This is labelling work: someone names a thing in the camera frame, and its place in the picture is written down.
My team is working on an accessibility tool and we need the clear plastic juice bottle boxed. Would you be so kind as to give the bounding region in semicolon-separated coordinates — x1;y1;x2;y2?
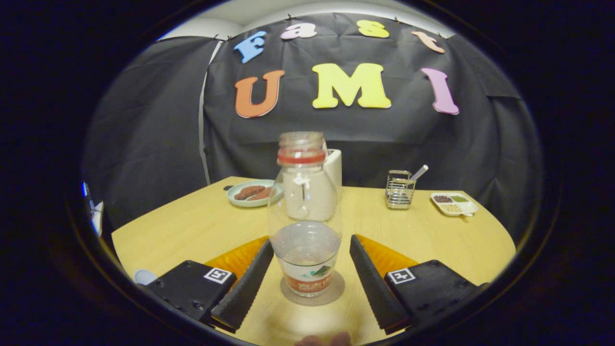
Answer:
267;131;344;297

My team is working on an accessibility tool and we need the wooden table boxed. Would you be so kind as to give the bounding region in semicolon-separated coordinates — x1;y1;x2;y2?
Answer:
111;176;517;346

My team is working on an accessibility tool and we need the white divided seed dish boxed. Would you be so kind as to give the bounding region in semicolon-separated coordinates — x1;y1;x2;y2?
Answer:
430;192;479;218

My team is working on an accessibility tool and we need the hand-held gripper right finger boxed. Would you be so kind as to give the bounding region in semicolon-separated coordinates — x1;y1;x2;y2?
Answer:
349;234;490;335

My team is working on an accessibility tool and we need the metal wire utensil holder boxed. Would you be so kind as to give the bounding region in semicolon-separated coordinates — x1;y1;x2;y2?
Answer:
385;170;417;210

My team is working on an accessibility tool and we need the pale green plate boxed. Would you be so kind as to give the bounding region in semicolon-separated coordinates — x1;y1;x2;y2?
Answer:
226;179;284;208

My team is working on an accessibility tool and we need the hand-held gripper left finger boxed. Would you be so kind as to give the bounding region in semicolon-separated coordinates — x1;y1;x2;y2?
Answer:
144;235;274;333

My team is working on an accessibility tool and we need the round brown coaster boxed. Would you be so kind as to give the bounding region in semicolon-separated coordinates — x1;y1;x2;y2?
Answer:
280;270;345;307

